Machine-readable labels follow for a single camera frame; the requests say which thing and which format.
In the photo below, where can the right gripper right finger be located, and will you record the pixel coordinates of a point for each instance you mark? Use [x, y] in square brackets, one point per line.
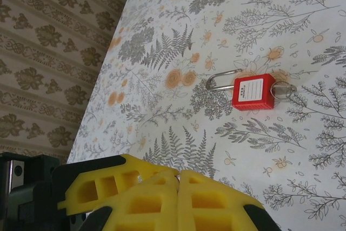
[216, 206]

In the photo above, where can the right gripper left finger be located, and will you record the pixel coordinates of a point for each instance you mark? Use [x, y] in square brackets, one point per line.
[146, 187]

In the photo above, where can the red padlock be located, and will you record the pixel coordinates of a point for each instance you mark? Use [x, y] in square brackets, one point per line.
[252, 93]

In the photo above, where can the floral table cover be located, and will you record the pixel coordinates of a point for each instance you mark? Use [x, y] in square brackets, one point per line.
[243, 147]

